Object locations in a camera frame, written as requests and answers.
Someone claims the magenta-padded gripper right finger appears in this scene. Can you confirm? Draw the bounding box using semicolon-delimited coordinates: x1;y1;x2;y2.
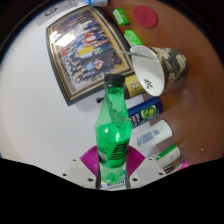
124;145;167;190

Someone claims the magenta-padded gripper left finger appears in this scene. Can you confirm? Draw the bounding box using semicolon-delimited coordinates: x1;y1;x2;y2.
59;145;101;190

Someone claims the green plastic drink bottle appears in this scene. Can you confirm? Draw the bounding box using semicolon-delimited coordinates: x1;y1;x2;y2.
94;73;133;185

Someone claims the white bottle with blue cap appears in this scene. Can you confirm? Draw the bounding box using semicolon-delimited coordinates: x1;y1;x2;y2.
129;119;174;150

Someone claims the floral cup with white inside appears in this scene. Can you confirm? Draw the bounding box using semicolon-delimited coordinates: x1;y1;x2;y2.
129;45;190;98

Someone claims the metal spoon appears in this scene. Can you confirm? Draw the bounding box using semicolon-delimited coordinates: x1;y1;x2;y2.
116;49;158;62

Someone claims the framed group photo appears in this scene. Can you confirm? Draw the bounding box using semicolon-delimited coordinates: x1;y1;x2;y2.
45;5;136;107

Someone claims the flat round red coaster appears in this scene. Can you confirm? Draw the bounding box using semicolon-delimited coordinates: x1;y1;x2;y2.
133;4;159;29

